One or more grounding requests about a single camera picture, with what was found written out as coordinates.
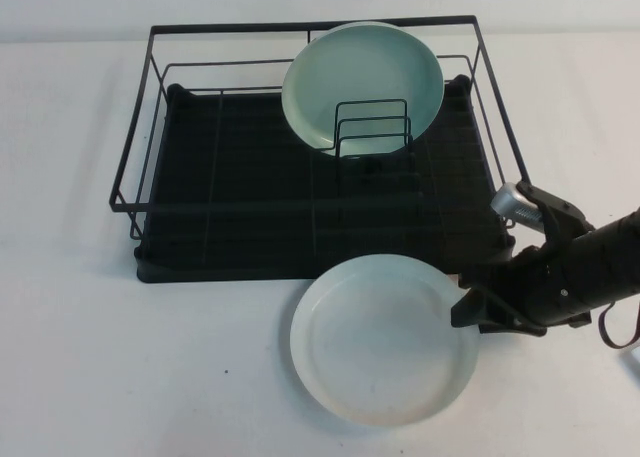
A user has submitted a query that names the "green round plate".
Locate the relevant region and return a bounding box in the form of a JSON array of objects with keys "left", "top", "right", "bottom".
[{"left": 280, "top": 21, "right": 445, "bottom": 158}]

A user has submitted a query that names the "white round plate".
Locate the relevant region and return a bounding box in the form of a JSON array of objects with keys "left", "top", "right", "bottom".
[{"left": 289, "top": 254, "right": 480, "bottom": 427}]

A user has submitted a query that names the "black plastic drip tray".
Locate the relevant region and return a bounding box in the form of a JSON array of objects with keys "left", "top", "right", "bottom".
[{"left": 133, "top": 74, "right": 516, "bottom": 284}]

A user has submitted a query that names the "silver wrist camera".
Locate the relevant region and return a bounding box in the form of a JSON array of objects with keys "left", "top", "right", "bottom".
[{"left": 489, "top": 181, "right": 545, "bottom": 236}]

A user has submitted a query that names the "dark looped cable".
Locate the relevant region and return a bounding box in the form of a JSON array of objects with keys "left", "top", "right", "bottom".
[{"left": 597, "top": 291, "right": 640, "bottom": 351}]

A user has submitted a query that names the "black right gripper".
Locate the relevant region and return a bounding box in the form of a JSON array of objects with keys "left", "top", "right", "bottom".
[{"left": 451, "top": 248, "right": 592, "bottom": 337}]

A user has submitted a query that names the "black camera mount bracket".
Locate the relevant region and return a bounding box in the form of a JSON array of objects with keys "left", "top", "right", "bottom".
[{"left": 519, "top": 185, "right": 596, "bottom": 251}]

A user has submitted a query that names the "black wire dish rack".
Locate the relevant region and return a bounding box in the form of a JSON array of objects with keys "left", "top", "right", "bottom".
[{"left": 108, "top": 14, "right": 532, "bottom": 241}]

